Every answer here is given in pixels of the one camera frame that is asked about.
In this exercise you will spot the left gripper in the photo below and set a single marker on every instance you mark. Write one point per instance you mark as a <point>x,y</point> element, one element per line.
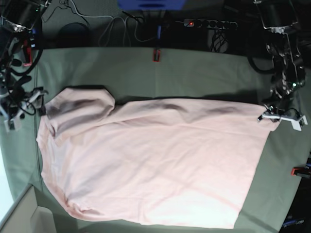
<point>279,102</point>

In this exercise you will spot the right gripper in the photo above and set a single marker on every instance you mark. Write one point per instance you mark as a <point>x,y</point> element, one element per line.
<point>10,102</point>

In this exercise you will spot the pink t-shirt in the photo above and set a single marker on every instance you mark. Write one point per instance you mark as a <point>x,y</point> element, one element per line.
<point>173,162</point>

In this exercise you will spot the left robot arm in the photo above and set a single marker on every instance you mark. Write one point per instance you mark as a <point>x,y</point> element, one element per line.
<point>278,17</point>

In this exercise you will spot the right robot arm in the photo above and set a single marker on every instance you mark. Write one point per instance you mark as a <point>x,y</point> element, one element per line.
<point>20,51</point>

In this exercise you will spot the red black clamp left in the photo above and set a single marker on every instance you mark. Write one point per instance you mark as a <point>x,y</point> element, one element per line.
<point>29,45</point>

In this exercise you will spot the red black clamp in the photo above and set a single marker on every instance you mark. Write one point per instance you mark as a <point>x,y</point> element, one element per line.
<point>157,51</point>
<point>29,45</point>
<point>303,171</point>

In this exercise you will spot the red black clamp right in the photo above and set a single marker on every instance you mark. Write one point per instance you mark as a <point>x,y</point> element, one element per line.
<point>303,171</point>

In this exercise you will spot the black round stool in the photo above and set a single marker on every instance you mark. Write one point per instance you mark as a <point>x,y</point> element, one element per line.
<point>73,35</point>

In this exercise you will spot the white cardboard box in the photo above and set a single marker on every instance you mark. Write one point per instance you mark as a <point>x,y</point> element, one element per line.
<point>26,216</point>

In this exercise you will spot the black power strip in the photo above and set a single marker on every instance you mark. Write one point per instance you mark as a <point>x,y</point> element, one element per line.
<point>210,24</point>

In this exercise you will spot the red black clamp middle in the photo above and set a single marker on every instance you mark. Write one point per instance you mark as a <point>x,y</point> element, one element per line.
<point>157,51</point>

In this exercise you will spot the blue plastic box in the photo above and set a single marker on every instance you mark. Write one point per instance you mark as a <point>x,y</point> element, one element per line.
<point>151,4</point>

